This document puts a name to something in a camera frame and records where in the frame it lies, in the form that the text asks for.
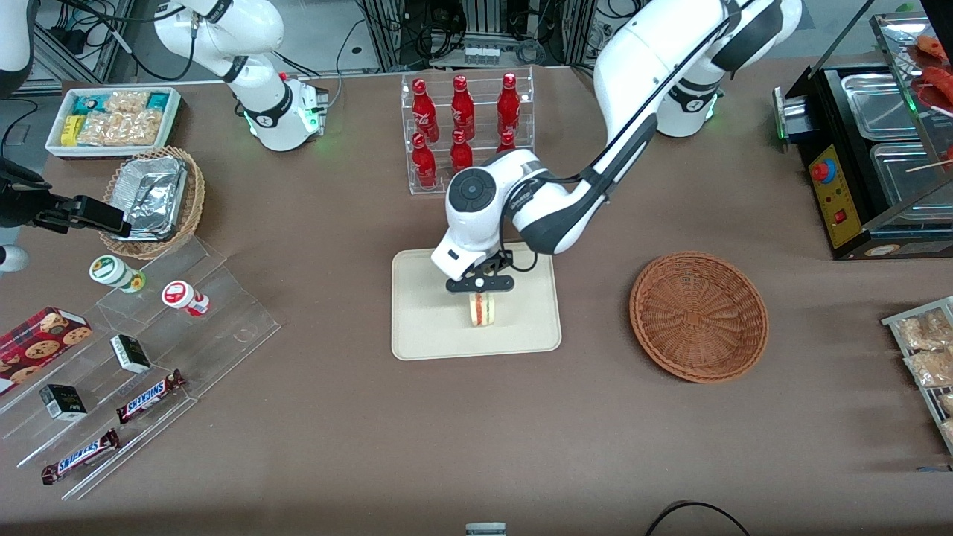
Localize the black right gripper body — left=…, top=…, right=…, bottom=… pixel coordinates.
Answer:
left=0, top=159, right=75, bottom=233

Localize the beige plastic tray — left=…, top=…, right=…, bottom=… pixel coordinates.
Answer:
left=391, top=248, right=563, bottom=362

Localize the light wicker basket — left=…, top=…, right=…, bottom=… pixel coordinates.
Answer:
left=99, top=146, right=206, bottom=261

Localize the brown wicker basket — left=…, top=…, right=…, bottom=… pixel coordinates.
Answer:
left=629, top=251, right=769, bottom=384

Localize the green lid yogurt bottle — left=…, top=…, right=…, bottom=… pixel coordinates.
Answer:
left=89, top=255, right=147, bottom=294

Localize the aluminium foil container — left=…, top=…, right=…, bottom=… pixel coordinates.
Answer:
left=113, top=155, right=188, bottom=243

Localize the white rectangular snack bin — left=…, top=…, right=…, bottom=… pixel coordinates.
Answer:
left=45, top=86, right=183, bottom=161

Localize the clear rice cracker bag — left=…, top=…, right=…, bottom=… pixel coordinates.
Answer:
left=78, top=112, right=124, bottom=147
left=106, top=89, right=150, bottom=115
left=119, top=109, right=165, bottom=147

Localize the red lid yogurt bottle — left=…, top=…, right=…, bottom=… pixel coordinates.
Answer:
left=162, top=280, right=211, bottom=318

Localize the small black box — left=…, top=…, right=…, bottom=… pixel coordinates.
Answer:
left=110, top=334, right=152, bottom=374
left=39, top=384, right=88, bottom=422

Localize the red cookie box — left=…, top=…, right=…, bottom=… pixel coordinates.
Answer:
left=0, top=306, right=94, bottom=395

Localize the clear acrylic step display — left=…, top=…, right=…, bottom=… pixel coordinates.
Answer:
left=0, top=237, right=282, bottom=501

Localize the snickers chocolate bar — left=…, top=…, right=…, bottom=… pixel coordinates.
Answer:
left=41, top=428, right=121, bottom=486
left=115, top=369, right=187, bottom=425

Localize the clear acrylic bottle rack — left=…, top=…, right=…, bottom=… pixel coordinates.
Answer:
left=401, top=67, right=535, bottom=196

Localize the black food warmer machine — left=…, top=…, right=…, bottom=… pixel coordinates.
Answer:
left=772, top=11, right=953, bottom=261

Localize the steel warmer pan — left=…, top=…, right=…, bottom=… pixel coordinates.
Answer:
left=841, top=71, right=928, bottom=142
left=870, top=141, right=953, bottom=224

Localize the red sausage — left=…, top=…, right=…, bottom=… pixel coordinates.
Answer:
left=922, top=66, right=953, bottom=106
left=917, top=34, right=951, bottom=65

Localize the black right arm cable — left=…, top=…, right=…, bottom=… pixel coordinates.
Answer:
left=56, top=0, right=196, bottom=83

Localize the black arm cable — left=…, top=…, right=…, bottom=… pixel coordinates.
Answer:
left=500, top=0, right=745, bottom=273
left=56, top=0, right=196, bottom=83

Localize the aluminium frame stand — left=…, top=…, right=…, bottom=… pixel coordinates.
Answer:
left=30, top=0, right=138, bottom=86

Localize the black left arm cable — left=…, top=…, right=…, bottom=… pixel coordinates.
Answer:
left=500, top=0, right=745, bottom=273

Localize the aluminium frame equipment rack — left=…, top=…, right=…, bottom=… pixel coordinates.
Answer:
left=357, top=0, right=596, bottom=71

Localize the black cable loop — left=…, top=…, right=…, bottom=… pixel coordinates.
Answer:
left=644, top=501, right=753, bottom=536

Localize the grey wire rack tray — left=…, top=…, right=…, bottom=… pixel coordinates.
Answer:
left=881, top=296, right=953, bottom=456

